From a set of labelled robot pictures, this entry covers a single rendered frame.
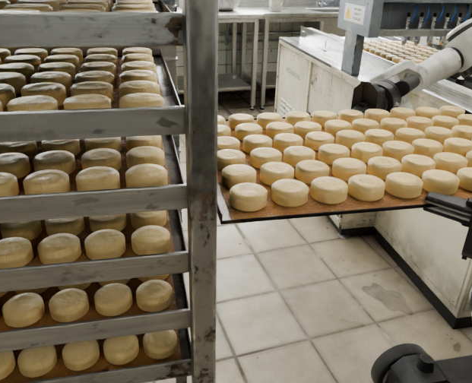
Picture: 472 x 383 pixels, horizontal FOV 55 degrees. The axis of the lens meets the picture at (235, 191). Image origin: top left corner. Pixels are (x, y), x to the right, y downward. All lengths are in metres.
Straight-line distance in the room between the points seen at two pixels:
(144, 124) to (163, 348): 0.35
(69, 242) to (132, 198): 0.13
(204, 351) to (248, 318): 1.30
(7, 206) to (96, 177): 0.10
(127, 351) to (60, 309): 0.12
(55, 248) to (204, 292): 0.19
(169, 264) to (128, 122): 0.18
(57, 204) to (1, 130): 0.09
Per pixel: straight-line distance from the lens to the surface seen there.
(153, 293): 0.65
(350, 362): 1.81
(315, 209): 0.61
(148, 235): 0.60
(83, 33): 0.46
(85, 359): 0.71
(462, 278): 1.92
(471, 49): 1.35
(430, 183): 0.70
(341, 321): 1.96
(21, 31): 0.47
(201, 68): 0.44
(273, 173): 0.65
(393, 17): 2.21
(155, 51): 0.89
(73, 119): 0.48
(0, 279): 0.58
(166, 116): 0.48
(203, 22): 0.43
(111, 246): 0.59
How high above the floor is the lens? 1.29
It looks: 27 degrees down
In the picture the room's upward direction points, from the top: 2 degrees clockwise
